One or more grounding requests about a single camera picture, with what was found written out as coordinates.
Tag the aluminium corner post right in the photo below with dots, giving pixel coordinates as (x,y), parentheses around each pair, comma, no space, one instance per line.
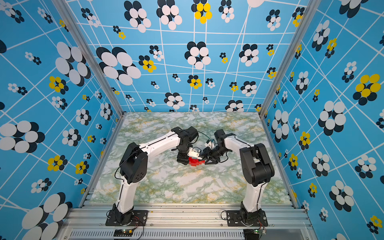
(296,40)

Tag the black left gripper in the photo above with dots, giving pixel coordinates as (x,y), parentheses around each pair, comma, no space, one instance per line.
(184,158)

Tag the aluminium corner post left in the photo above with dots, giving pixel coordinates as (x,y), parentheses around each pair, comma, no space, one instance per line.
(80,40)

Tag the right controller board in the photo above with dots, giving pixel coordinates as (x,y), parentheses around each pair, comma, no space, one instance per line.
(253,234)

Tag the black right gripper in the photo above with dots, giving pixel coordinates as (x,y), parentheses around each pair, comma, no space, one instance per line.
(207,153)

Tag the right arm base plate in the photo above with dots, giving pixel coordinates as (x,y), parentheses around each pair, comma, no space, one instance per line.
(243,218)

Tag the controller board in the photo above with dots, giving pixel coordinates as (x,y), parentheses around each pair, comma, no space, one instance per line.
(253,234)
(123,233)

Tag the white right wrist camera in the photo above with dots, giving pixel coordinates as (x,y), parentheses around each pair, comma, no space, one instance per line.
(210,144)

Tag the aluminium corner post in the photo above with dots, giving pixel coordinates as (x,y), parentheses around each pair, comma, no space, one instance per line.
(296,40)
(80,40)

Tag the red stepped lego assembly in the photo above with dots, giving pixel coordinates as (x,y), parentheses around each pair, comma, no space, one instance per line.
(196,162)

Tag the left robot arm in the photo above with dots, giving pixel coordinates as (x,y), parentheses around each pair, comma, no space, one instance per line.
(134,163)

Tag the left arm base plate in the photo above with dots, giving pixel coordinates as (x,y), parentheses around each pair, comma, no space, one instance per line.
(131,218)

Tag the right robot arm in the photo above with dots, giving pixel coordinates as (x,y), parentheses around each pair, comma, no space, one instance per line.
(257,170)

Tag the left controller board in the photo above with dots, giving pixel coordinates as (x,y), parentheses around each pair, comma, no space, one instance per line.
(123,233)

